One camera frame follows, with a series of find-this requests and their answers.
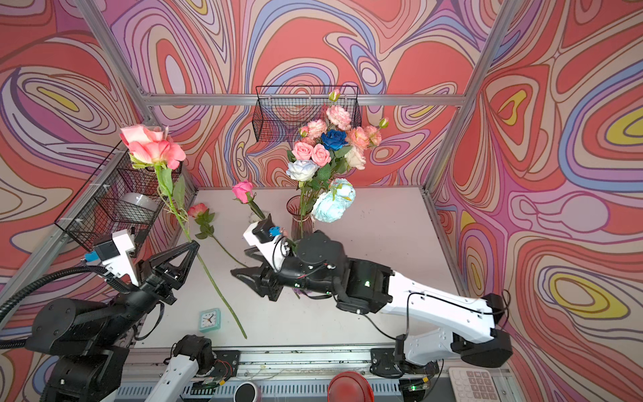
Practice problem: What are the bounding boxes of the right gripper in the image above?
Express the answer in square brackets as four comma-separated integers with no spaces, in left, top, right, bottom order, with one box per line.
[228,241,338,303]

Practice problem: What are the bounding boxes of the pink glass vase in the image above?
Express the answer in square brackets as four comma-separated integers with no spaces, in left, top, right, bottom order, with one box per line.
[286,195,314,241]

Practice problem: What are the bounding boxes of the magenta rose stem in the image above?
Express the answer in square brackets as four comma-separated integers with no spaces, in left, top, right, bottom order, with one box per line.
[232,181,266,220]

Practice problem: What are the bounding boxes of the coral pink rose stem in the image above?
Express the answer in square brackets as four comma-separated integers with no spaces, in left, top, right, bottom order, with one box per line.
[119,123,249,340]

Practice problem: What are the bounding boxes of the light pink rose stem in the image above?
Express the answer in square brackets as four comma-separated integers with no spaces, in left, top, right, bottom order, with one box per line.
[311,144,332,168]

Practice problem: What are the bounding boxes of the white blue rose stem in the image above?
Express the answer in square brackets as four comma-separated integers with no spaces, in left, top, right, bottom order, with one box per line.
[286,160,319,214]

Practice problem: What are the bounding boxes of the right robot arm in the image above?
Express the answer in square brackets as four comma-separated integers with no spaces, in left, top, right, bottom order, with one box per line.
[231,230,513,370]

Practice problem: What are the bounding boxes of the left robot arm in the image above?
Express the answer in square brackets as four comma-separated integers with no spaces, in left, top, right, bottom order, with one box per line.
[1,241,200,401]

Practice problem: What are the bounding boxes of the small teal alarm clock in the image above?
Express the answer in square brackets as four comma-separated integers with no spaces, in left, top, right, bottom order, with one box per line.
[198,308,221,333]

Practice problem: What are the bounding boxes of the small red rose stem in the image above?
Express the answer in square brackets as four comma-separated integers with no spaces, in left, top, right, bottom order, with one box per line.
[187,203,248,268]

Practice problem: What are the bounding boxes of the black round cup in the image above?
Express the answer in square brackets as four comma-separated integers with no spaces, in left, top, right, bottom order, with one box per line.
[233,382,261,402]

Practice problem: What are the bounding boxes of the red emergency stop button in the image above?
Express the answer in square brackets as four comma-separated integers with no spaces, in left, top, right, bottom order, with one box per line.
[327,371,374,402]

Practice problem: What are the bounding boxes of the white calculator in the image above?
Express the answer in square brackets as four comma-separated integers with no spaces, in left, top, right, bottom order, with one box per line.
[448,367,500,402]

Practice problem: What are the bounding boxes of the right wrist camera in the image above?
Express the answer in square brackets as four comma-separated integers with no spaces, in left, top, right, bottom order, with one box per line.
[243,214,286,272]

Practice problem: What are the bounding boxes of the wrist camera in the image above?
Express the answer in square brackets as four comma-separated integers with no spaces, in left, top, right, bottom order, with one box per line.
[243,214,286,272]
[85,229,140,286]

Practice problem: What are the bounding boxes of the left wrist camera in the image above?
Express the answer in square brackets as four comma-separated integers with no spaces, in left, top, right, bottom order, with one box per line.
[85,229,140,286]

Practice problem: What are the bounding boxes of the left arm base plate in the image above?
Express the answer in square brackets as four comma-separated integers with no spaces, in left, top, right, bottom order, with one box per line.
[198,358,234,380]

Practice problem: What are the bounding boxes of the black wire basket left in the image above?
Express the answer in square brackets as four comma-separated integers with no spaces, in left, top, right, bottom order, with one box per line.
[55,142,166,257]

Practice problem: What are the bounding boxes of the black wire basket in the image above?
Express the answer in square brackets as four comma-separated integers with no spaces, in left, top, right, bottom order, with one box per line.
[55,142,166,257]
[252,84,363,144]

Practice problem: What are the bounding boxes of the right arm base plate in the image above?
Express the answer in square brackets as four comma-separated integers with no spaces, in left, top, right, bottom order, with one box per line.
[369,348,426,380]

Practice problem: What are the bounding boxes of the black wire basket back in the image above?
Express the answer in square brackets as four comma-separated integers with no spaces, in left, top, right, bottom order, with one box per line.
[252,84,363,144]

